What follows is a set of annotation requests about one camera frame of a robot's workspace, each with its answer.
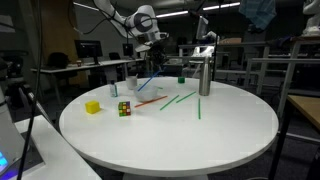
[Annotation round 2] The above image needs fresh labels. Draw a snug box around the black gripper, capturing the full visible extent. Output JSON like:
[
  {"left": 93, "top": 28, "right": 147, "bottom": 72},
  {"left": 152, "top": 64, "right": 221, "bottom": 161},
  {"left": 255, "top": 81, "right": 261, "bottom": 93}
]
[{"left": 149, "top": 44, "right": 166, "bottom": 65}]

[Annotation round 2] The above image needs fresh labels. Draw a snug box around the blue straw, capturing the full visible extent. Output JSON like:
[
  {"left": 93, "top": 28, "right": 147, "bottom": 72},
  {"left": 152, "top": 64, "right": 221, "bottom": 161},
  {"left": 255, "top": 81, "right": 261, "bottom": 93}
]
[{"left": 137, "top": 68, "right": 166, "bottom": 92}]

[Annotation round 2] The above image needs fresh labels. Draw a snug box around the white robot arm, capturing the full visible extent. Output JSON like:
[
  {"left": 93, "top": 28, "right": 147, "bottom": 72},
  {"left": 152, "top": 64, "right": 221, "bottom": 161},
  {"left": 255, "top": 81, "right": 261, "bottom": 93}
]
[{"left": 93, "top": 0, "right": 169, "bottom": 66}]

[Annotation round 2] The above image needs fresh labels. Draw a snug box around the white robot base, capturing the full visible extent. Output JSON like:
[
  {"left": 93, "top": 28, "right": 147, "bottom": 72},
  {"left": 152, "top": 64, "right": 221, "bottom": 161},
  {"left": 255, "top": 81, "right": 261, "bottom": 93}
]
[{"left": 0, "top": 56, "right": 46, "bottom": 179}]

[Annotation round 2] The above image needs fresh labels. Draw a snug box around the white bowl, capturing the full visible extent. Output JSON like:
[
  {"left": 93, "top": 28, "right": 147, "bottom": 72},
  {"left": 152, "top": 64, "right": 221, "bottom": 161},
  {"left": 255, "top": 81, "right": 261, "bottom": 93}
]
[{"left": 134, "top": 85, "right": 158, "bottom": 102}]

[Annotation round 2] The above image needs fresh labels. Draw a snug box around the orange straw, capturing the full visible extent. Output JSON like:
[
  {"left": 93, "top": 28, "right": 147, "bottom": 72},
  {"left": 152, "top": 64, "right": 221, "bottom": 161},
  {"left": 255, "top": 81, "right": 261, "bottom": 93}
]
[{"left": 134, "top": 96, "right": 168, "bottom": 108}]

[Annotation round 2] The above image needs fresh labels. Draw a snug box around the green straw left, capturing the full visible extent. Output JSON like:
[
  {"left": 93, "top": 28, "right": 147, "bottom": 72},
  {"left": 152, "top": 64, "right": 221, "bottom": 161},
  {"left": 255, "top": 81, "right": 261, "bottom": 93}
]
[{"left": 160, "top": 95, "right": 179, "bottom": 111}]

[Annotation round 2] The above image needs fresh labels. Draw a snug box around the green straw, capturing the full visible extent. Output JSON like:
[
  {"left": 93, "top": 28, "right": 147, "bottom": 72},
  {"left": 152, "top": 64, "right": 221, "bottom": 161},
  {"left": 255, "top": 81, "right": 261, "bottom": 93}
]
[
  {"left": 198, "top": 98, "right": 201, "bottom": 120},
  {"left": 176, "top": 91, "right": 196, "bottom": 103},
  {"left": 160, "top": 95, "right": 179, "bottom": 111}
]

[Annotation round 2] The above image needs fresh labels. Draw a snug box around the green straw middle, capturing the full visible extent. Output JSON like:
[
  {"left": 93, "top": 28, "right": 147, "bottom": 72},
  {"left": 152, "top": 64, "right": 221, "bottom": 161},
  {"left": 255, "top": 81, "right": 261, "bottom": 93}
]
[{"left": 176, "top": 91, "right": 196, "bottom": 103}]

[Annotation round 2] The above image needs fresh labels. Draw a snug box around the green straw right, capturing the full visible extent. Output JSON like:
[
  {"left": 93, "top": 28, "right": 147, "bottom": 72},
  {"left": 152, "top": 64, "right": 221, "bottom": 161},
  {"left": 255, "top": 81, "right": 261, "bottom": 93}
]
[{"left": 198, "top": 98, "right": 201, "bottom": 120}]

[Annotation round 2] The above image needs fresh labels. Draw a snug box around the small green cube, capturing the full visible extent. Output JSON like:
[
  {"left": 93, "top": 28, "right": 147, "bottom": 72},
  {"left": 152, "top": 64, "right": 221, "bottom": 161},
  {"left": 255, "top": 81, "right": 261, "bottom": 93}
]
[{"left": 178, "top": 77, "right": 185, "bottom": 84}]

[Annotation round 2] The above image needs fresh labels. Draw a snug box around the white mug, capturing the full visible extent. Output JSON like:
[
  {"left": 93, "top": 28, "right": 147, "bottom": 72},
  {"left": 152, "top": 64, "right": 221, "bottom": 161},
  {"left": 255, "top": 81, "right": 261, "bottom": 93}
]
[{"left": 126, "top": 76, "right": 137, "bottom": 90}]

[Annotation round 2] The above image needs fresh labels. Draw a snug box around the steel water bottle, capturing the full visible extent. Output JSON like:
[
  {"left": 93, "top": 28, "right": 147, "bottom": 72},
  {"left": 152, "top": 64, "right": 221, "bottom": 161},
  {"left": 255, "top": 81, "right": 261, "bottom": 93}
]
[{"left": 199, "top": 57, "right": 211, "bottom": 96}]

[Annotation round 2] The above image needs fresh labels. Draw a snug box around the rubiks cube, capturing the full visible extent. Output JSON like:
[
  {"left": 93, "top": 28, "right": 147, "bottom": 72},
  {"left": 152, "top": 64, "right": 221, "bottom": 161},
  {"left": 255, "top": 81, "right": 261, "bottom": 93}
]
[{"left": 118, "top": 101, "right": 131, "bottom": 117}]

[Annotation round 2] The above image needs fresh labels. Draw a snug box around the black computer monitor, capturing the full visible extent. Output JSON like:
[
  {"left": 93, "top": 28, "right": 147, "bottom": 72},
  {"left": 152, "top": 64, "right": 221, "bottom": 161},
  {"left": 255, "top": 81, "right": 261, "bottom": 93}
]
[{"left": 74, "top": 40, "right": 103, "bottom": 65}]

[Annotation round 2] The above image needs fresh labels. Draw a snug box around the yellow cube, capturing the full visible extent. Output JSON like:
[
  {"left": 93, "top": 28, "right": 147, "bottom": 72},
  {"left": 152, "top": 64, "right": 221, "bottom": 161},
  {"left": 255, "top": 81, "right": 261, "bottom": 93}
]
[{"left": 85, "top": 101, "right": 101, "bottom": 114}]

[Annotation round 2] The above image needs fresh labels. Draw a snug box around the white background desk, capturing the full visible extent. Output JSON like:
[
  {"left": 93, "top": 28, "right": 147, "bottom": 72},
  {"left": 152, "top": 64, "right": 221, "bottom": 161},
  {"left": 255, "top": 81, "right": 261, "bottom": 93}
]
[{"left": 40, "top": 59, "right": 142, "bottom": 103}]

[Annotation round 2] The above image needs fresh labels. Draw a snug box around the hanging blue cloth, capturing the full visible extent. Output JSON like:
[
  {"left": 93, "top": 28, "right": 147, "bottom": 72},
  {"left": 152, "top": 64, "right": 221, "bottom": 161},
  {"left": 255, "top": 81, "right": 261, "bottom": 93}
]
[{"left": 239, "top": 0, "right": 277, "bottom": 30}]

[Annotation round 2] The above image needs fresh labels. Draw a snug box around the wooden side table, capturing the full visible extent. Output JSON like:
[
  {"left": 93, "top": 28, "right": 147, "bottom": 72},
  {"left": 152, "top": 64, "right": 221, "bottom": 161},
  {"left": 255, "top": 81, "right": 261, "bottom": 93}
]
[{"left": 268, "top": 94, "right": 320, "bottom": 180}]

